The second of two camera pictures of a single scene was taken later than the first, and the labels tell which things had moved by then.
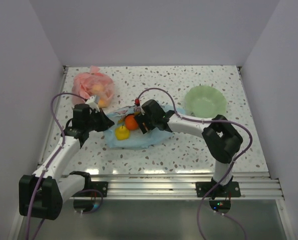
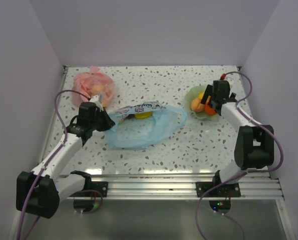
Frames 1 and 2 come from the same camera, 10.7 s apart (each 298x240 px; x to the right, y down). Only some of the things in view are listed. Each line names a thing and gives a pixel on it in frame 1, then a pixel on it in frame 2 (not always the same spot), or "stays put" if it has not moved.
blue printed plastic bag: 136,139 stays put
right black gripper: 141,119 -> 209,92
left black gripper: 106,123 stays put
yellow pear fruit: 121,133 -> 201,95
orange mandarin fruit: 130,122 -> 209,110
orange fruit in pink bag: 103,100 stays put
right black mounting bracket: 231,189 stays put
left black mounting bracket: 102,186 stays put
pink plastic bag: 87,84 stays put
